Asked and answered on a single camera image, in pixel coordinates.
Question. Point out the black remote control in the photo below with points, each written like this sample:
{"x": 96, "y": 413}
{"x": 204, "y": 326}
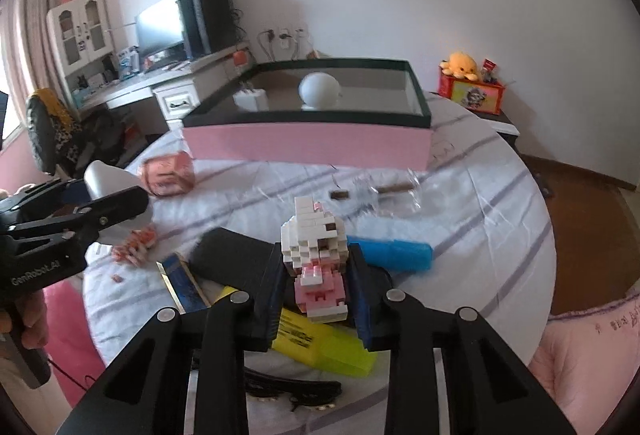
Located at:
{"x": 225, "y": 255}

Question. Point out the white glass-door cabinet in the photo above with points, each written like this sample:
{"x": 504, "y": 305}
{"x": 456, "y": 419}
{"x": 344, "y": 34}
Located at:
{"x": 82, "y": 30}

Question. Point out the black computer tower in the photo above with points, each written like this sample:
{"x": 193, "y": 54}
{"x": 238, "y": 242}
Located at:
{"x": 205, "y": 20}

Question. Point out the wall outlets with plugs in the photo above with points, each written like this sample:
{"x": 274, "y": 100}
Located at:
{"x": 285, "y": 37}

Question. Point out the pink patterned can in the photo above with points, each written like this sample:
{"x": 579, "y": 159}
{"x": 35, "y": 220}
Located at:
{"x": 167, "y": 172}

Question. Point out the white power adapter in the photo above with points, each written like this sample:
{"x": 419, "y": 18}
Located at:
{"x": 250, "y": 98}

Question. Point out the yellow octopus plush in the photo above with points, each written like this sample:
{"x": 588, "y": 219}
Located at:
{"x": 462, "y": 65}

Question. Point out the white sphere lamp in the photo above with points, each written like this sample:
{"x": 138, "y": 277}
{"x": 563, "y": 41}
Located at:
{"x": 320, "y": 90}

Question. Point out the pink curtain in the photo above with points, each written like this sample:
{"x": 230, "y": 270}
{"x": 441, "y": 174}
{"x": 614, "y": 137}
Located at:
{"x": 20, "y": 40}

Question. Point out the small blue box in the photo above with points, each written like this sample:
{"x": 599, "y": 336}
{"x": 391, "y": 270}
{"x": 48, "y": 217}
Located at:
{"x": 127, "y": 62}

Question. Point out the blue plastic case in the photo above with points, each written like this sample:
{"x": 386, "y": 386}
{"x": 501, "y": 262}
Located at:
{"x": 400, "y": 255}

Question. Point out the black hair clip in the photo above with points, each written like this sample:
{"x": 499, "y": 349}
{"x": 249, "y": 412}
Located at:
{"x": 295, "y": 390}

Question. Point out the chair with patterned cover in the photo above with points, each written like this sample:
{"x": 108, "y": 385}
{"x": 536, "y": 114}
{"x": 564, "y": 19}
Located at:
{"x": 50, "y": 130}

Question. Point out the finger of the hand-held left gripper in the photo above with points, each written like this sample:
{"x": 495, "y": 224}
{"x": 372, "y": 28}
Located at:
{"x": 55, "y": 192}
{"x": 115, "y": 210}

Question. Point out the yellow highlighter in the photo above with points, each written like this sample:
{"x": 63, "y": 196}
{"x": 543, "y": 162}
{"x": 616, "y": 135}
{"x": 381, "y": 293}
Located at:
{"x": 320, "y": 342}

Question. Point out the white and pink brick figure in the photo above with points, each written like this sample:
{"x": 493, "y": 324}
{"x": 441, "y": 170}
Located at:
{"x": 315, "y": 240}

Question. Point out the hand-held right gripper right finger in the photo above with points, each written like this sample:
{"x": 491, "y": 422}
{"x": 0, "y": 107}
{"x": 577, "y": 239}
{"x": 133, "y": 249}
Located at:
{"x": 364, "y": 300}

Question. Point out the pink blanket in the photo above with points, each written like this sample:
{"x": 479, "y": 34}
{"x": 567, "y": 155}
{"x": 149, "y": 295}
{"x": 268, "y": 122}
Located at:
{"x": 65, "y": 315}

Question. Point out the pink pillow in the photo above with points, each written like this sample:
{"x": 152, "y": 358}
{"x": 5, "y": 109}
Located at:
{"x": 590, "y": 350}

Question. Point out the computer monitor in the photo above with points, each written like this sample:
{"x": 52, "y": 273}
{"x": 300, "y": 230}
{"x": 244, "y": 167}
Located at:
{"x": 157, "y": 27}

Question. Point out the dark nightstand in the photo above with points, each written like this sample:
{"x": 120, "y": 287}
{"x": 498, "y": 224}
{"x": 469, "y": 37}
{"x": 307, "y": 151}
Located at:
{"x": 500, "y": 125}

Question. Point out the small pink scrap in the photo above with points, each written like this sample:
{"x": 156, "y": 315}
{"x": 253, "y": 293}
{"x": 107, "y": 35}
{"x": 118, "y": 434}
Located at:
{"x": 117, "y": 278}

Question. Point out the blue and gold card pack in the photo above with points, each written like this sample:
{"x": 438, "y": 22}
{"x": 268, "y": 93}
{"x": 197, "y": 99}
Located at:
{"x": 182, "y": 285}

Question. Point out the brown stick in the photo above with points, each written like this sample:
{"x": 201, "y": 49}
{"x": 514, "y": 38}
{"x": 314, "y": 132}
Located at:
{"x": 395, "y": 188}

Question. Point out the black bag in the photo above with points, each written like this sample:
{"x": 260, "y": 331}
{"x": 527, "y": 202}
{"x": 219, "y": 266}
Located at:
{"x": 107, "y": 135}

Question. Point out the small brown piece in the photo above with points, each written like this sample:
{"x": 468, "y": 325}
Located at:
{"x": 340, "y": 194}

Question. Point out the white curved plastic piece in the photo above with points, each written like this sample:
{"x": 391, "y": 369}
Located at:
{"x": 107, "y": 177}

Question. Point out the clear plastic wrapper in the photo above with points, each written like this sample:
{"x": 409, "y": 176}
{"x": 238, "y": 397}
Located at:
{"x": 405, "y": 202}

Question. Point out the small orange box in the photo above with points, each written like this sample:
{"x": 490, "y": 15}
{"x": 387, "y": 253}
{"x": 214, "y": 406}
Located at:
{"x": 240, "y": 58}

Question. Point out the white desk with drawer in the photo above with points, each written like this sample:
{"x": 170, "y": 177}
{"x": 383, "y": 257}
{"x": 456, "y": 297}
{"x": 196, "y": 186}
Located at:
{"x": 150, "y": 87}

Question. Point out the pink box with dark rim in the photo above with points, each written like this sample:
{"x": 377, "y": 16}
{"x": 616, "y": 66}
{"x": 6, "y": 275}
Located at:
{"x": 310, "y": 142}

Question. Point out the red printed box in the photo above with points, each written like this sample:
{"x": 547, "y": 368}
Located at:
{"x": 472, "y": 96}

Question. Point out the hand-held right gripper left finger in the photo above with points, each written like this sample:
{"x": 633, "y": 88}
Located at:
{"x": 270, "y": 300}

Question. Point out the pink and white ball toy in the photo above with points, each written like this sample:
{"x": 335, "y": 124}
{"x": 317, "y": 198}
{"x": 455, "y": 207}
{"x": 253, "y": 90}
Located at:
{"x": 135, "y": 245}

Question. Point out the person's left hand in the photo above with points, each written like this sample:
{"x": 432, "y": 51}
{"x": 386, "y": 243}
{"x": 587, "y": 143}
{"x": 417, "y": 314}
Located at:
{"x": 32, "y": 320}

